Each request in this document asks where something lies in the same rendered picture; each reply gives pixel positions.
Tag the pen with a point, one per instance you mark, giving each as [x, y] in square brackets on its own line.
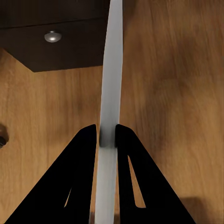
[110, 110]

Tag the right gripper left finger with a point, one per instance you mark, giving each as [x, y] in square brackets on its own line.
[63, 194]

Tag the cabinet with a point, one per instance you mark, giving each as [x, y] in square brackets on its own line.
[47, 35]

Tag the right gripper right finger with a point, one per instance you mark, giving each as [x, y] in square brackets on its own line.
[162, 204]

